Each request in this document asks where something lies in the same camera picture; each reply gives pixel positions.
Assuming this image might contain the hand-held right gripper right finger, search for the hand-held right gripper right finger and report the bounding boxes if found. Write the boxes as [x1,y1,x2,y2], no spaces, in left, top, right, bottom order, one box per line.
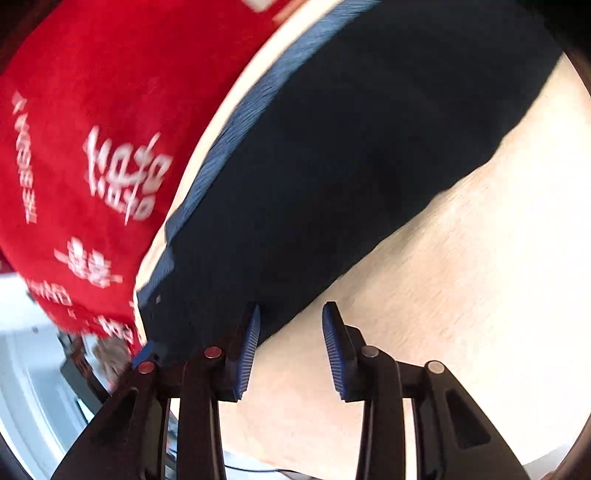
[322,301,533,480]

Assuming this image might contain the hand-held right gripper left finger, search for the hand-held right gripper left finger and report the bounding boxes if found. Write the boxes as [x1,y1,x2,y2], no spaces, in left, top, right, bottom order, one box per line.
[50,302,262,480]

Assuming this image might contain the black pants with blue waistband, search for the black pants with blue waistband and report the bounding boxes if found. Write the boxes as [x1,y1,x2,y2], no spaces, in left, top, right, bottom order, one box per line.
[134,0,567,366]

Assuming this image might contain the cream towel blanket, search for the cream towel blanket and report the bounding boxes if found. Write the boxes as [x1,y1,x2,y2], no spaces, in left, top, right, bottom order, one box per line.
[134,0,591,480]

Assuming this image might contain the red printed blanket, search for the red printed blanket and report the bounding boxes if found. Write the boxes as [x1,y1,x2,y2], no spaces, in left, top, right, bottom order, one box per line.
[0,0,334,357]

